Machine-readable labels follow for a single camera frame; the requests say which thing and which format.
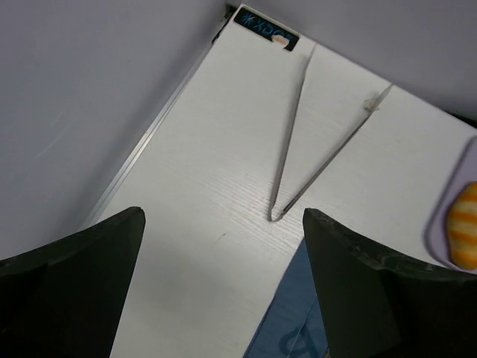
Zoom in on silver metal tongs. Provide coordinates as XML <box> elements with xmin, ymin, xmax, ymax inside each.
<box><xmin>267</xmin><ymin>45</ymin><xmax>394</xmax><ymax>223</ymax></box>

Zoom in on aluminium table edge rail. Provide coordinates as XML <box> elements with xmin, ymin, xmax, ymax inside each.
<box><xmin>79</xmin><ymin>2</ymin><xmax>239</xmax><ymax>230</ymax></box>

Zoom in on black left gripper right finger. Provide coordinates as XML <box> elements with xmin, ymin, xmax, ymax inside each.
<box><xmin>303</xmin><ymin>209</ymin><xmax>476</xmax><ymax>357</ymax></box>

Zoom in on striped orange bread roll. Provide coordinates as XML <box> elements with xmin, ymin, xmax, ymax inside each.
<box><xmin>446</xmin><ymin>182</ymin><xmax>476</xmax><ymax>271</ymax></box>

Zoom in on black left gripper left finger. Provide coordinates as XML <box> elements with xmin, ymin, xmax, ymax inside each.
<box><xmin>1</xmin><ymin>207</ymin><xmax>145</xmax><ymax>357</ymax></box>

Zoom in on lilac plastic tray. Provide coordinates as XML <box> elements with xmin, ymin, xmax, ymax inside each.
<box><xmin>425</xmin><ymin>137</ymin><xmax>476</xmax><ymax>274</ymax></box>

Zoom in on blue patterned placemat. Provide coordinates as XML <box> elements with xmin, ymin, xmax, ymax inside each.
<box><xmin>244</xmin><ymin>242</ymin><xmax>329</xmax><ymax>357</ymax></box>

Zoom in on black logo sticker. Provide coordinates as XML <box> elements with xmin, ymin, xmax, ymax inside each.
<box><xmin>233</xmin><ymin>7</ymin><xmax>300</xmax><ymax>51</ymax></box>

